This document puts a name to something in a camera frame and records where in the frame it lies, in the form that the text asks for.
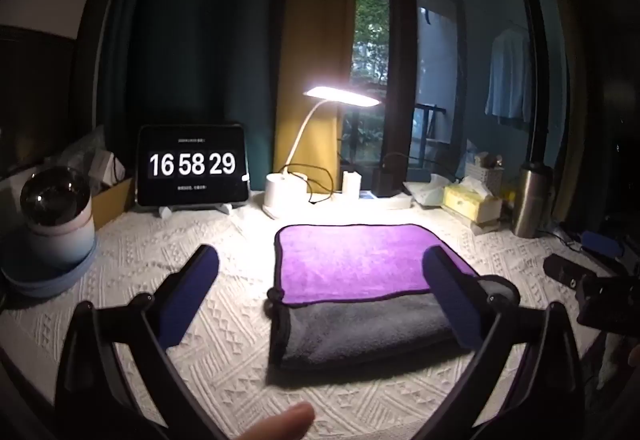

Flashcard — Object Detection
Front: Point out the blue round tray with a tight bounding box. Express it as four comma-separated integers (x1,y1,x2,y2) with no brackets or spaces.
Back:
0,238,100,299

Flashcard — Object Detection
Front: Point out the white desk lamp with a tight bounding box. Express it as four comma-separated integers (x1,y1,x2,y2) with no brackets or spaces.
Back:
262,85,384,221

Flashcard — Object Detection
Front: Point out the white textured tablecloth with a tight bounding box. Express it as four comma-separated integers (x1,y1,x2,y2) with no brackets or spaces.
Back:
0,189,623,440

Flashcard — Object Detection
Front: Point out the clear plastic bag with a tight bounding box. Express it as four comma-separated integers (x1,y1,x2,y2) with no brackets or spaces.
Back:
60,124,108,181

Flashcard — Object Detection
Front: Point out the black cable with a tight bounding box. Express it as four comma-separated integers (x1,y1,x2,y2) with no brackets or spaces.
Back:
277,163,468,207

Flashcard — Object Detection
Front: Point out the hanging light shirt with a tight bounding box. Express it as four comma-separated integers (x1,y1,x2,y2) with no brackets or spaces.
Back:
484,27,535,122

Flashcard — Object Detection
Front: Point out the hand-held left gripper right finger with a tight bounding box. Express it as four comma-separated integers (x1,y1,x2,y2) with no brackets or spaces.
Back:
410,245,587,440

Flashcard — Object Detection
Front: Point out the cardboard box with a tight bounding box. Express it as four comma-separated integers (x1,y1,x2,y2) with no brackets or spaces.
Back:
91,176,137,230

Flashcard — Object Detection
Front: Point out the person's left hand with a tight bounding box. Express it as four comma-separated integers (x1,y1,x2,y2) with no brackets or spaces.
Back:
227,402,317,440

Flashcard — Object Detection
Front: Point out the yellow tissue box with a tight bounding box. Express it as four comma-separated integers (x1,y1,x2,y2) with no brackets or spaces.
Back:
442,177,504,224

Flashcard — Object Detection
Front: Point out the black tablet with clock display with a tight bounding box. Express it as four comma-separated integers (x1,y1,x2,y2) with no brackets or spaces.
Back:
136,122,252,208

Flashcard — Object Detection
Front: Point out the stainless steel bottle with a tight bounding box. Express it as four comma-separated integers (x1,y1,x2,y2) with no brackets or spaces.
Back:
509,162,555,239

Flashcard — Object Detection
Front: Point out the white tissue pack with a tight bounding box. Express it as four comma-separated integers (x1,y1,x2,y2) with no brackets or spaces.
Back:
413,173,453,207

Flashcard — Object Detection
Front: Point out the white tablet stand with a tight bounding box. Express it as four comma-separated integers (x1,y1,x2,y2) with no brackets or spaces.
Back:
157,200,234,219

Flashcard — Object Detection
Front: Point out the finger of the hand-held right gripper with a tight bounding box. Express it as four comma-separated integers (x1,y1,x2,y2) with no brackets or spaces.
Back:
581,231,640,272
543,253,587,282

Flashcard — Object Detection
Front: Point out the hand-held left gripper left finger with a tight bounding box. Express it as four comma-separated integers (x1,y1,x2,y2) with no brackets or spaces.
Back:
55,244,232,440

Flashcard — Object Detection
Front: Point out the round white and blue appliance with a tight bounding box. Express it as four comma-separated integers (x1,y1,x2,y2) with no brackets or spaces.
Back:
19,165,97,271

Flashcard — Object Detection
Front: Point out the dark teal curtain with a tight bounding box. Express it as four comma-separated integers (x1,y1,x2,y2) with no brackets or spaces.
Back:
82,0,301,181

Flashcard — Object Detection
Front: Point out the white flat box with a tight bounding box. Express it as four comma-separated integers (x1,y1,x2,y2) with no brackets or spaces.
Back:
359,190,415,211

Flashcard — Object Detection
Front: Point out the purple towel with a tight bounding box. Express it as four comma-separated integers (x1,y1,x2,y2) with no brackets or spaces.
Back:
274,222,482,307

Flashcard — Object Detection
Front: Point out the woven basket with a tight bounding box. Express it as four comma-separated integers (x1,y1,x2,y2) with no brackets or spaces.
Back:
464,151,505,197

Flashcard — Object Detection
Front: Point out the grey towel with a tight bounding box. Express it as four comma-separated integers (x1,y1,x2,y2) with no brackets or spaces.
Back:
266,287,468,372

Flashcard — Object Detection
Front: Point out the black drying rack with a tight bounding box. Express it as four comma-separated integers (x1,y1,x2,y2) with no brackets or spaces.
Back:
411,103,449,163

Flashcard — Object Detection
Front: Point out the yellow curtain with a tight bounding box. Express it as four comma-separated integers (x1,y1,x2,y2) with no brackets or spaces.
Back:
273,0,359,177

